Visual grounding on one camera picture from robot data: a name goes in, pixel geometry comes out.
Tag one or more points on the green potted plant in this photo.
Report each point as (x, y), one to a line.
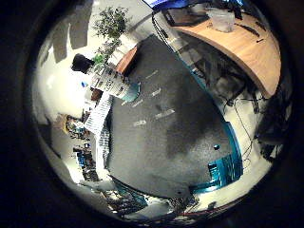
(110, 25)

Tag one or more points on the small blue screen monitor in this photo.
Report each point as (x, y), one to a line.
(164, 3)

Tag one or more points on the spray bottle with printed label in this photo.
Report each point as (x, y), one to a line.
(109, 80)

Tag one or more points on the dark grey work table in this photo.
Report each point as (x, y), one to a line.
(164, 133)

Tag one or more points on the clear plastic container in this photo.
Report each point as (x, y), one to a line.
(223, 20)

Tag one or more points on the black laptop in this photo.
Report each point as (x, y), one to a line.
(185, 17)

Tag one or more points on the orange brown wooden board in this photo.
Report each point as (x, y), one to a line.
(126, 60)

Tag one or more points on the small dark round knob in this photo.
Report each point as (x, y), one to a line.
(217, 147)

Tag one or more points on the white grey striped cloth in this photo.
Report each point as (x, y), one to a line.
(98, 117)

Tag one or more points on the light wooden desk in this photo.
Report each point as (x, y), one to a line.
(250, 53)

